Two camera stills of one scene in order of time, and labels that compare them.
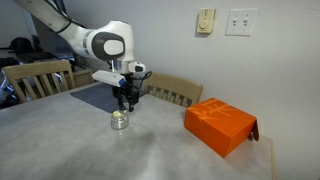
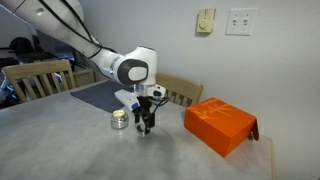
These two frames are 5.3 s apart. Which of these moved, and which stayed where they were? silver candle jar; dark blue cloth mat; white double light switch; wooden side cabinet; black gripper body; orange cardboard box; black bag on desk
Moved: black gripper body
Stayed: wooden side cabinet; orange cardboard box; black bag on desk; white double light switch; dark blue cloth mat; silver candle jar
